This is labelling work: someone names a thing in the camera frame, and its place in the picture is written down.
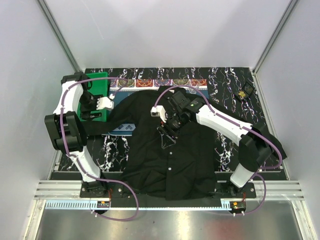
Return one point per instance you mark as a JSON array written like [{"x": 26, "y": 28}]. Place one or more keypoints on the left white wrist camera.
[{"x": 105, "y": 102}]

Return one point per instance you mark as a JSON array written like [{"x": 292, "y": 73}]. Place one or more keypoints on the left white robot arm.
[{"x": 67, "y": 133}]

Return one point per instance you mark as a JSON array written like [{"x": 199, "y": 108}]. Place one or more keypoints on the gold brooch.
[{"x": 242, "y": 94}]

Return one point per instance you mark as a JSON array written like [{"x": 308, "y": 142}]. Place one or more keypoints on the green plastic tray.
[{"x": 97, "y": 87}]

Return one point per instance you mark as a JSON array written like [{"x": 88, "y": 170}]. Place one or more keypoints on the blue patterned placemat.
[{"x": 134, "y": 85}]

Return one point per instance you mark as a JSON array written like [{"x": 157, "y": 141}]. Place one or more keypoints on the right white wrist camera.
[{"x": 159, "y": 111}]

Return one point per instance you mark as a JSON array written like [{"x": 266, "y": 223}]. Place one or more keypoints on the black brooch box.
[{"x": 248, "y": 88}]

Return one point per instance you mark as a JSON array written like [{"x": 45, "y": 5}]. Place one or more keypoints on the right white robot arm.
[{"x": 253, "y": 141}]

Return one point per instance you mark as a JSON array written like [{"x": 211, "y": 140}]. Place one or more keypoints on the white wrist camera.
[
  {"x": 105, "y": 102},
  {"x": 159, "y": 111}
]

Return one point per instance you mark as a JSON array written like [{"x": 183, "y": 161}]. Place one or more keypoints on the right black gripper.
[{"x": 167, "y": 141}]

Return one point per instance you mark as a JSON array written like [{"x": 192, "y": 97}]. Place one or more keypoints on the black button shirt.
[{"x": 185, "y": 170}]

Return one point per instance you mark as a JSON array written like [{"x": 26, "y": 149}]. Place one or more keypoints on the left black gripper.
[{"x": 86, "y": 113}]

